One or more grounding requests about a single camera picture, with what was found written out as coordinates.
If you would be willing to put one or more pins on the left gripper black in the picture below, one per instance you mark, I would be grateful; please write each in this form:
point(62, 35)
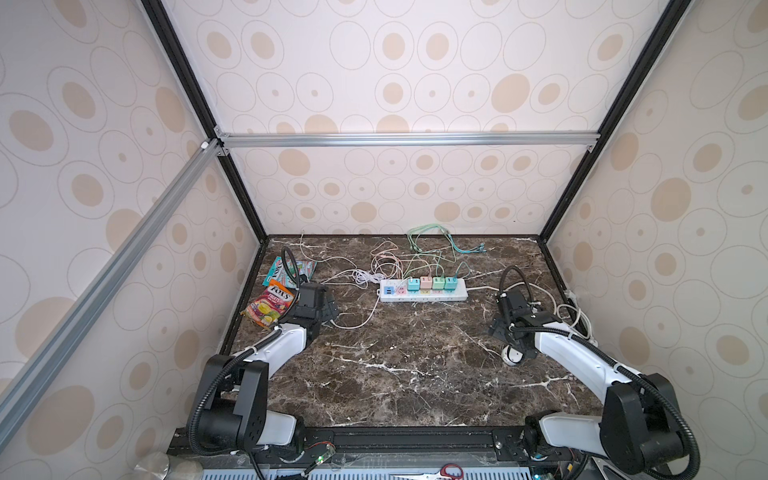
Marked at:
point(326, 312)

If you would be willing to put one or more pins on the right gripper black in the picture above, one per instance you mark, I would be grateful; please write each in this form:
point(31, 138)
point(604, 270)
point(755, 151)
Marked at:
point(497, 326)

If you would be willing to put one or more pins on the teal charger with teal cable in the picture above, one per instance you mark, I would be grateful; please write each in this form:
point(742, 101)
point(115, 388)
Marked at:
point(450, 283)

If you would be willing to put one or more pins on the white multicolour power strip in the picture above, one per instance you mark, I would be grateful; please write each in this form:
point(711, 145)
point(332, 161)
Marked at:
point(395, 291)

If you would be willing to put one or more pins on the teal charger plug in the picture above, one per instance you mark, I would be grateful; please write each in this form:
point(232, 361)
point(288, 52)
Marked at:
point(413, 284)

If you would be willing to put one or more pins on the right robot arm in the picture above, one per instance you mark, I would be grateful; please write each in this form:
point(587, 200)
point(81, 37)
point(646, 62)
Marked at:
point(600, 384)

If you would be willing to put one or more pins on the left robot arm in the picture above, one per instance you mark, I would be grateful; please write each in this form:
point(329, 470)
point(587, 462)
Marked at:
point(230, 408)

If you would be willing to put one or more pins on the orange Fox's candy bag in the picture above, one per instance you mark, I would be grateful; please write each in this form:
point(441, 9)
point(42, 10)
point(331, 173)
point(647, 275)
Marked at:
point(270, 305)

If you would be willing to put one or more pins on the teal candy bag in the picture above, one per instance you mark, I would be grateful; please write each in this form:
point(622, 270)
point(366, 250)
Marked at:
point(286, 275)

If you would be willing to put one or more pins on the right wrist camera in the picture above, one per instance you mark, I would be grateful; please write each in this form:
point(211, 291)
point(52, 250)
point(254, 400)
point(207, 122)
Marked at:
point(511, 356)

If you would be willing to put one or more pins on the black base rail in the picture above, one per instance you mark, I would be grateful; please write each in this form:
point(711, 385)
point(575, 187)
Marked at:
point(378, 452)

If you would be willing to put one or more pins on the red handled scissors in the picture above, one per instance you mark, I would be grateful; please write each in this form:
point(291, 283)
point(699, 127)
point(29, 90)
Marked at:
point(447, 471)

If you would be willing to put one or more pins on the horizontal aluminium rail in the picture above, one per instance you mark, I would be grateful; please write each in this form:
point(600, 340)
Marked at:
point(423, 139)

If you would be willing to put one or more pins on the diagonal aluminium rail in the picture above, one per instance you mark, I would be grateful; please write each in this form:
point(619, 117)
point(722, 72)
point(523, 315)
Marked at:
point(39, 372)

